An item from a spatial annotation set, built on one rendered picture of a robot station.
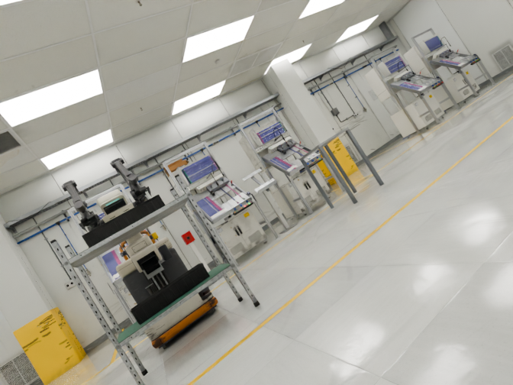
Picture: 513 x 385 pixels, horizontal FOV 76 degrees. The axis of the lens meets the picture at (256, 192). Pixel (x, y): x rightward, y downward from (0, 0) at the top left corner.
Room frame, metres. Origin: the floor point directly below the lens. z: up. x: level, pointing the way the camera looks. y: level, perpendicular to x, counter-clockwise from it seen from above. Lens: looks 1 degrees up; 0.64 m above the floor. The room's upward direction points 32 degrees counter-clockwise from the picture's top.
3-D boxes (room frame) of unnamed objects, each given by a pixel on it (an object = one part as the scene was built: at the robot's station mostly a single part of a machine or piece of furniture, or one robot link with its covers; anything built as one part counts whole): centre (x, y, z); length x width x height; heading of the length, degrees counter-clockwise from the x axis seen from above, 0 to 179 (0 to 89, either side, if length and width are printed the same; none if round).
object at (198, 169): (5.20, 0.57, 1.52); 0.51 x 0.13 x 0.27; 113
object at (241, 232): (5.29, 0.67, 0.31); 0.70 x 0.65 x 0.62; 113
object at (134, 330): (2.39, 0.91, 0.55); 0.91 x 0.46 x 1.10; 113
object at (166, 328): (3.09, 1.21, 0.16); 0.67 x 0.64 x 0.25; 23
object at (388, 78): (7.27, -3.92, 0.95); 1.36 x 0.82 x 1.90; 23
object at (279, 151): (5.70, -0.75, 0.65); 1.01 x 0.73 x 1.29; 23
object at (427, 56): (7.82, -5.26, 0.95); 1.36 x 0.82 x 1.90; 23
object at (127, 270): (3.18, 1.25, 0.59); 0.55 x 0.34 x 0.83; 113
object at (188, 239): (4.58, 1.15, 0.39); 0.24 x 0.24 x 0.78; 23
